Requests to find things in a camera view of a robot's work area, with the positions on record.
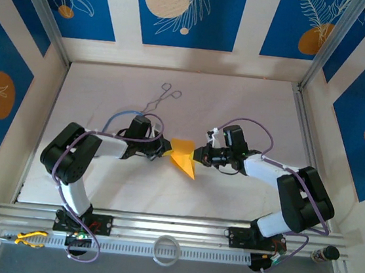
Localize orange square paper sheet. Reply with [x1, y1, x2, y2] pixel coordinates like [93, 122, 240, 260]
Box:
[164, 137, 201, 181]

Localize white tape roll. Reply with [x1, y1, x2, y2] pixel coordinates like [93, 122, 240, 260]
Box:
[150, 234, 180, 268]

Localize small LED circuit board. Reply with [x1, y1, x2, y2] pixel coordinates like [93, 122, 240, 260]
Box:
[70, 230, 93, 243]
[268, 253, 285, 266]

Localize small dark-capped bottle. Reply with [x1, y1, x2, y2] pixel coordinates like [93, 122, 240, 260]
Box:
[310, 243, 341, 266]

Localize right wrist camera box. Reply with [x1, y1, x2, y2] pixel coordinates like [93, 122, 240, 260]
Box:
[204, 126, 224, 149]

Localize blue cable loop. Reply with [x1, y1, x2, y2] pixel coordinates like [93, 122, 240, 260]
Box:
[102, 107, 143, 137]

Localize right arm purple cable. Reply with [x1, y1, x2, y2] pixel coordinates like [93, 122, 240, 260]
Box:
[199, 114, 342, 273]

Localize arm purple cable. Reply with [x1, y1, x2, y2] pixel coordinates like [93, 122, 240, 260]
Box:
[42, 102, 168, 271]
[199, 114, 342, 273]

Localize metal wire tongs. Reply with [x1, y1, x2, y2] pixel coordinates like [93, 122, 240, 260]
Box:
[140, 79, 183, 117]

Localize aluminium side rail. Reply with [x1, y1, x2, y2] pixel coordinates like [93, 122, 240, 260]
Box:
[276, 82, 347, 233]

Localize aluminium mounting rail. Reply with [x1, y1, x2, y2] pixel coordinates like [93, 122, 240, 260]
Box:
[0, 193, 352, 270]

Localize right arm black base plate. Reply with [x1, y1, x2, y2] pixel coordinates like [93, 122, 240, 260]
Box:
[226, 226, 288, 254]

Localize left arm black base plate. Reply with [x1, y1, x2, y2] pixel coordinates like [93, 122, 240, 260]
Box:
[52, 207, 115, 238]

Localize grey slotted cable duct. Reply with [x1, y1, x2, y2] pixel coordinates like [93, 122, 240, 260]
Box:
[0, 224, 252, 272]

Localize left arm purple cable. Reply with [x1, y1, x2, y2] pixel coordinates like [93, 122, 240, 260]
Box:
[42, 102, 168, 271]

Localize aluminium frame post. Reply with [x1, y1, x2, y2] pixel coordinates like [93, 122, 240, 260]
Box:
[296, 0, 365, 97]
[5, 0, 79, 68]

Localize yellow-handled pliers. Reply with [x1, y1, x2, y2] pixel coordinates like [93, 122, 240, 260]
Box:
[0, 226, 50, 249]

